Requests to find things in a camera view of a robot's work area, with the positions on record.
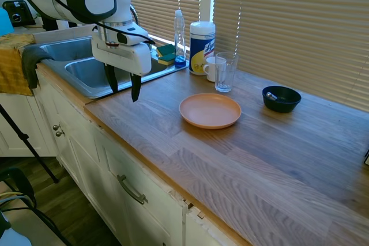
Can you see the white kitchen cabinets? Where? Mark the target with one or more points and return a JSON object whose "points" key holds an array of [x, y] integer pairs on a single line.
{"points": [[95, 165]]}

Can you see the yellow green sponge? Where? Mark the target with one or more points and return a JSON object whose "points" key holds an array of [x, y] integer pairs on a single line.
{"points": [[166, 59], [165, 50]]}

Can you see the grey dish cloth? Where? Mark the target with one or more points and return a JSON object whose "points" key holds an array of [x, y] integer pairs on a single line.
{"points": [[30, 61]]}

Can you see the light blue plastic object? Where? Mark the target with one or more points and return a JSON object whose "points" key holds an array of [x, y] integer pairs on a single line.
{"points": [[5, 22]]}

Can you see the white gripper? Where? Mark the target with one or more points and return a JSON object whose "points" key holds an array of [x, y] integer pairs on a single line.
{"points": [[124, 57]]}

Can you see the black toaster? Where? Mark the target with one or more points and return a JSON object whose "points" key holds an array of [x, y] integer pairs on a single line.
{"points": [[17, 12]]}

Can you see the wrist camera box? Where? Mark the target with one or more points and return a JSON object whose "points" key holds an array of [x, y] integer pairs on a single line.
{"points": [[131, 36]]}

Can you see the white ceramic mug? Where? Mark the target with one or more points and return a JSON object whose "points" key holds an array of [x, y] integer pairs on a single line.
{"points": [[210, 70]]}

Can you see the orange plastic plate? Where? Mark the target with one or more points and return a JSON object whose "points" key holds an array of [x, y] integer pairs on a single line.
{"points": [[210, 110]]}

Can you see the stainless steel double sink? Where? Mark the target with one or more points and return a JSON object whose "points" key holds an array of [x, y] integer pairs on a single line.
{"points": [[86, 70]]}

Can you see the disinfecting wipes canister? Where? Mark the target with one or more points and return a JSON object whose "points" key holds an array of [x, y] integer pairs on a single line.
{"points": [[201, 47]]}

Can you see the clear dish soap bottle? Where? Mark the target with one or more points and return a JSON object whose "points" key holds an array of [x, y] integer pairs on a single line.
{"points": [[180, 41]]}

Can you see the round metal cabinet knob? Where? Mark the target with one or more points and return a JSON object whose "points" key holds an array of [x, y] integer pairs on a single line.
{"points": [[56, 127], [60, 134]]}

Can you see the yellow patterned towel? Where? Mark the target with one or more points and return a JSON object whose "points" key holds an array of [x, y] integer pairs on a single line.
{"points": [[10, 64]]}

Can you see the metal spoon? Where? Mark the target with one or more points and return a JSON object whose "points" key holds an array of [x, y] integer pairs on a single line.
{"points": [[270, 95]]}

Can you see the dark blue bowl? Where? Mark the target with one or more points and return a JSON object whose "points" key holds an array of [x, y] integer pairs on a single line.
{"points": [[281, 105]]}

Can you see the black tripod leg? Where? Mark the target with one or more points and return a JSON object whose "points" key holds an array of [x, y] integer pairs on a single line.
{"points": [[29, 148]]}

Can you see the clear drinking glass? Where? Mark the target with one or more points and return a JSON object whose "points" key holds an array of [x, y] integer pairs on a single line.
{"points": [[227, 83]]}

